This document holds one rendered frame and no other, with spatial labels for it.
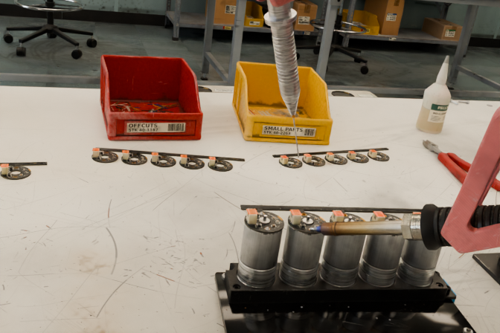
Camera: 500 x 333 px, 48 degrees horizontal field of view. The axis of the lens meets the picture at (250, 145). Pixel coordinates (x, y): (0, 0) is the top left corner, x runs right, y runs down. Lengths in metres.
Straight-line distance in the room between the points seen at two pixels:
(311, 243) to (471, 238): 0.10
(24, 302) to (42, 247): 0.06
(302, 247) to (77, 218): 0.19
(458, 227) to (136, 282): 0.21
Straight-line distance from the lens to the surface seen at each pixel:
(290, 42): 0.29
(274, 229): 0.35
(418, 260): 0.40
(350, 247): 0.37
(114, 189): 0.51
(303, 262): 0.36
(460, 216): 0.30
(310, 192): 0.54
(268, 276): 0.37
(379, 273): 0.39
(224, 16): 4.45
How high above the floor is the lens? 0.99
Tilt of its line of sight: 23 degrees down
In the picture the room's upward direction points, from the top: 8 degrees clockwise
